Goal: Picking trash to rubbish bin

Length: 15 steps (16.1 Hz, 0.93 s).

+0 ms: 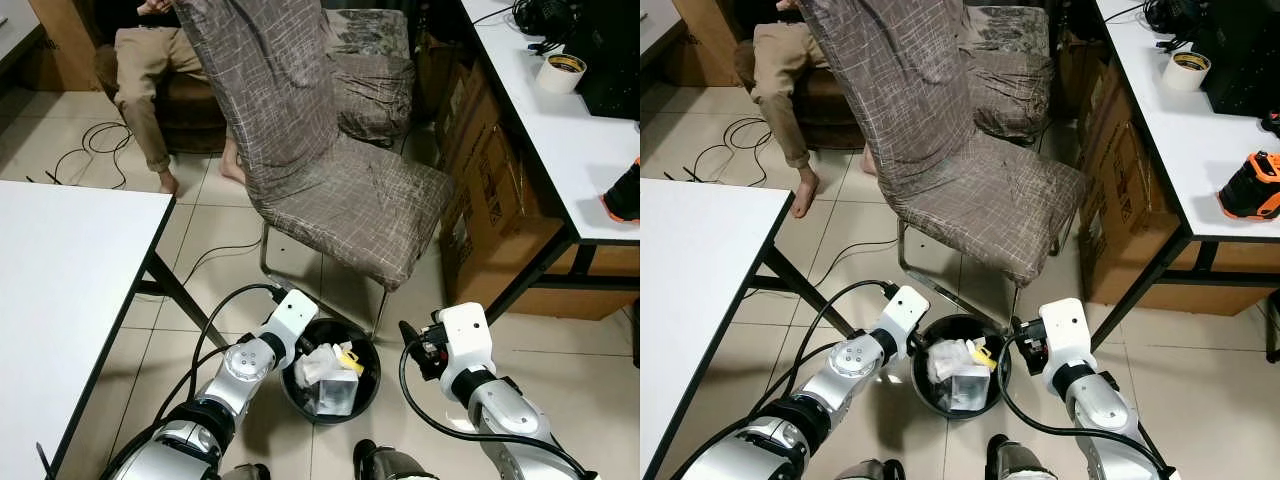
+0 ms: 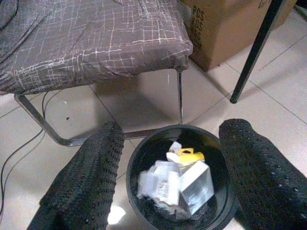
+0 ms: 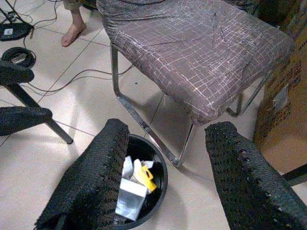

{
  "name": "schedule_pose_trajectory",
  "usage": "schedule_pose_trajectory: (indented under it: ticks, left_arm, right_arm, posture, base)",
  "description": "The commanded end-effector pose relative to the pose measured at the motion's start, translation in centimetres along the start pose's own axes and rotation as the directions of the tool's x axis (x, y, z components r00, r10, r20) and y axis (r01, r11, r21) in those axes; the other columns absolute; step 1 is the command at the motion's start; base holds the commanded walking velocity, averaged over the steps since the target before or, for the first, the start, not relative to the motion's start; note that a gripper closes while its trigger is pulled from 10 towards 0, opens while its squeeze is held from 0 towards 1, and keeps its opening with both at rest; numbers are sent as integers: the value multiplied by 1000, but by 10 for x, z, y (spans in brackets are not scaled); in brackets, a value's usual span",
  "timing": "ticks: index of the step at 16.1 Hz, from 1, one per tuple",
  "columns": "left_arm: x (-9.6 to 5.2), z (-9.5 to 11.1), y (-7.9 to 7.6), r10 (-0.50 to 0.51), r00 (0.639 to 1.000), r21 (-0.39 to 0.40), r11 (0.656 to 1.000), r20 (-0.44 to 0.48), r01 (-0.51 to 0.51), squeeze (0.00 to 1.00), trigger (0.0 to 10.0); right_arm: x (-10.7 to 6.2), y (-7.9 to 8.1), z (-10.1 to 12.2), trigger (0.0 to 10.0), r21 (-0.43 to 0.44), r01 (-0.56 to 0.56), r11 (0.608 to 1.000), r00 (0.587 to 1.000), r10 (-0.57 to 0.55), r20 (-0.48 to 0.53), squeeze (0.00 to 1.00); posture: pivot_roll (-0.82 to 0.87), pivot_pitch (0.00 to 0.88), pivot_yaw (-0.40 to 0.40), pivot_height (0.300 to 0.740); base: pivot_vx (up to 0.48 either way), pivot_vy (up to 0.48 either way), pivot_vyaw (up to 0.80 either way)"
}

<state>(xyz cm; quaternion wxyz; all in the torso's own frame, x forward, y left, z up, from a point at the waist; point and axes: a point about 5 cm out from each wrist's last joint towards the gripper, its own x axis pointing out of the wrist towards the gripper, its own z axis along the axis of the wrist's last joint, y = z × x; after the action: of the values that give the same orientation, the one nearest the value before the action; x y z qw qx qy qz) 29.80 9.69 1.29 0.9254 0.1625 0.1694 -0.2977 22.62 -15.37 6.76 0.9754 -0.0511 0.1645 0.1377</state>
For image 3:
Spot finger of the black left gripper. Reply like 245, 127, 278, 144
0, 60, 35, 86
0, 106, 53, 137

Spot grey patterned chrome frame chair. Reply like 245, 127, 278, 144
95, 0, 296, 168

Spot silver white carton box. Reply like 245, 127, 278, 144
115, 178, 149, 222

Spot coiled black cable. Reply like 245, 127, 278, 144
1, 46, 37, 68

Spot yellow plastic trash piece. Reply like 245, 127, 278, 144
140, 165, 158, 195

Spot black device with white label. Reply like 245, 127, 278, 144
0, 22, 35, 42

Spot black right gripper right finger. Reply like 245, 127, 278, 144
204, 121, 307, 230

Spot black table leg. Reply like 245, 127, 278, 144
4, 82, 74, 145
282, 163, 307, 187

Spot black round rubbish bin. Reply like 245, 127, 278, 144
112, 134, 169, 228

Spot thin dark floor cable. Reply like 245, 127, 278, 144
26, 69, 135, 96

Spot person bare foot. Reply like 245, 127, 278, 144
60, 9, 87, 48

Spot white crumpled paper trash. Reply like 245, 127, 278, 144
122, 155, 154, 185

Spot printed yellow cardboard box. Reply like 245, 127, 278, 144
253, 0, 307, 173

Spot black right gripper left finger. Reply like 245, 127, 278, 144
34, 118, 130, 230

